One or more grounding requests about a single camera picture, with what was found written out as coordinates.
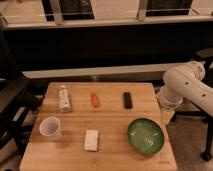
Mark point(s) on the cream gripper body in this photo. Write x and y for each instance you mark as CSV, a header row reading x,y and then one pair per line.
x,y
166,115

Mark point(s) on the green ceramic bowl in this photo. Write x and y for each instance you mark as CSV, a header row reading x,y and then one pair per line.
x,y
145,136

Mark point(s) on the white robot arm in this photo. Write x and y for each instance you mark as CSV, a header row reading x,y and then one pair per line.
x,y
166,97

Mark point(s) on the black rectangular block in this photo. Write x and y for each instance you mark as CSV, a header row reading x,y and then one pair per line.
x,y
127,100

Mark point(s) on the white window sill ledge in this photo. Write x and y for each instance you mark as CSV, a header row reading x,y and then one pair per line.
x,y
99,70

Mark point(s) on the black chair right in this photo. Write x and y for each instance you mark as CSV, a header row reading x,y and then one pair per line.
x,y
188,81

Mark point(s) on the black chair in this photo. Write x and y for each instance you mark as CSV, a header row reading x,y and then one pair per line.
x,y
15,103
188,81

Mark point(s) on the orange carrot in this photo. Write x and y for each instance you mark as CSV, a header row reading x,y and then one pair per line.
x,y
95,100

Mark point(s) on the white rectangular block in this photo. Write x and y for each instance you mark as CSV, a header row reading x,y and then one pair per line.
x,y
91,140

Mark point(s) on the small white bottle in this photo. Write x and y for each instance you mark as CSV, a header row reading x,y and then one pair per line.
x,y
64,101

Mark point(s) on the white plastic cup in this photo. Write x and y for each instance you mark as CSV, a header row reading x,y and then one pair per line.
x,y
50,128

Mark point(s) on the black chair left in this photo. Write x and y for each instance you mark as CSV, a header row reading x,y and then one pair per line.
x,y
15,103

